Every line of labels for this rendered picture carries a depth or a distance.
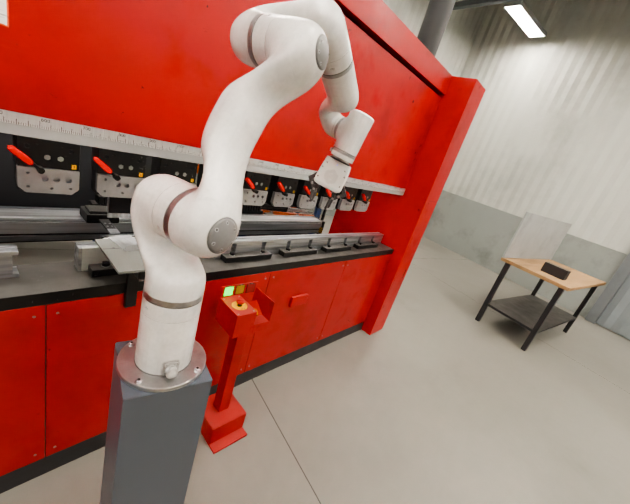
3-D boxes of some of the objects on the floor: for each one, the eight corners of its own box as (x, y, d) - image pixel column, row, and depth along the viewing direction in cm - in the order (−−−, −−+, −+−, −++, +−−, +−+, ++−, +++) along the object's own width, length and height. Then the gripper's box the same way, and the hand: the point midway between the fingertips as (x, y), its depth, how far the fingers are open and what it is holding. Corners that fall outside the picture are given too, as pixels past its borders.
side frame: (369, 335, 305) (477, 78, 229) (309, 291, 353) (382, 67, 278) (382, 329, 323) (486, 89, 248) (323, 287, 372) (395, 77, 297)
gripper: (364, 169, 109) (340, 215, 115) (321, 146, 111) (300, 193, 116) (363, 169, 102) (337, 217, 108) (317, 145, 104) (294, 194, 109)
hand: (320, 200), depth 112 cm, fingers open, 5 cm apart
